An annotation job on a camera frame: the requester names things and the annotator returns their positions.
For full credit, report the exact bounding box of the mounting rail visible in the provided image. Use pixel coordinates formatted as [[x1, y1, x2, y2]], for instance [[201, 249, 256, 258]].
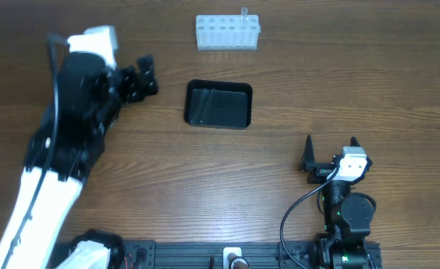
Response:
[[51, 240, 383, 269]]

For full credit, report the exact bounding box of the black cable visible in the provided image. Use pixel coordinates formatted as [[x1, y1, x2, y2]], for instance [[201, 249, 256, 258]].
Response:
[[279, 167, 340, 269], [32, 32, 71, 195]]

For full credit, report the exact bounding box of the black tray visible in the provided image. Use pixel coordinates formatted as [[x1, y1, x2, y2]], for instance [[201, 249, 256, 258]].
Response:
[[183, 78, 254, 131]]

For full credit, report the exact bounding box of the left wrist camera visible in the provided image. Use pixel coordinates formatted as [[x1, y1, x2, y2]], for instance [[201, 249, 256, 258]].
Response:
[[67, 25, 119, 70]]

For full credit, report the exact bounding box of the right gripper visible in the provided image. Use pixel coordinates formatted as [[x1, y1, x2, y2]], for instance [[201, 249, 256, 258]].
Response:
[[300, 134, 362, 185]]

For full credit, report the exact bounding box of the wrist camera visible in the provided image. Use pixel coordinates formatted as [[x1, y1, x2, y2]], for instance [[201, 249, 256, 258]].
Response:
[[67, 25, 119, 70], [333, 146, 369, 183]]

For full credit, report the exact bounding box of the white test tube rack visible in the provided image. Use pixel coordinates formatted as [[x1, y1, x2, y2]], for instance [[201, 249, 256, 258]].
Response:
[[195, 13, 261, 52]]

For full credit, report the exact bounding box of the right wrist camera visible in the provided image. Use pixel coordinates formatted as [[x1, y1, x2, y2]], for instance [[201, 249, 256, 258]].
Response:
[[333, 146, 369, 183]]

